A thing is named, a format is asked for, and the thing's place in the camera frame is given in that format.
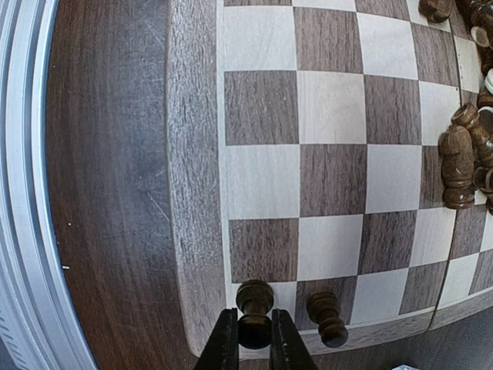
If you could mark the dark chess knight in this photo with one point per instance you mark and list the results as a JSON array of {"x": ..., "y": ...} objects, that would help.
[{"x": 455, "y": 146}]

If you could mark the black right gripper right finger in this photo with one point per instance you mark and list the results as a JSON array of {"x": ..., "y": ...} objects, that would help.
[{"x": 287, "y": 349}]

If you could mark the wooden chess board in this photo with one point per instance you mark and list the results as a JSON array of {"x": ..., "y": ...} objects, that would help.
[{"x": 303, "y": 152}]

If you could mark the dark pawn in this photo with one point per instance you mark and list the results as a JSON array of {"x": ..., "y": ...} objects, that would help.
[
  {"x": 324, "y": 310},
  {"x": 254, "y": 298}
]

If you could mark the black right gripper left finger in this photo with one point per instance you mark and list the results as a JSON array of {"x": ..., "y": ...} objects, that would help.
[{"x": 222, "y": 350}]

